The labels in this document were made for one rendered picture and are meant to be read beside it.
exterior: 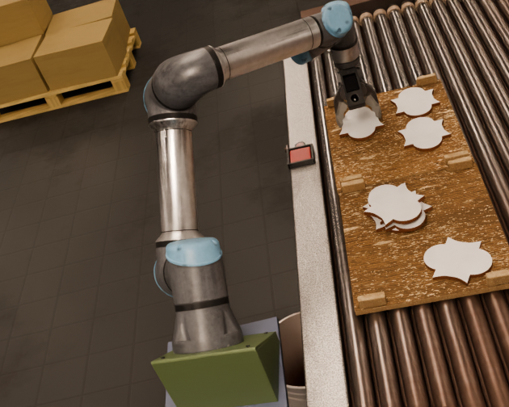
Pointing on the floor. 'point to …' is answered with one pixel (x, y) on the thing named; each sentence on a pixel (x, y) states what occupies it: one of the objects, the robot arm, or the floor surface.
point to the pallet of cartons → (52, 55)
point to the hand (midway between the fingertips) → (359, 122)
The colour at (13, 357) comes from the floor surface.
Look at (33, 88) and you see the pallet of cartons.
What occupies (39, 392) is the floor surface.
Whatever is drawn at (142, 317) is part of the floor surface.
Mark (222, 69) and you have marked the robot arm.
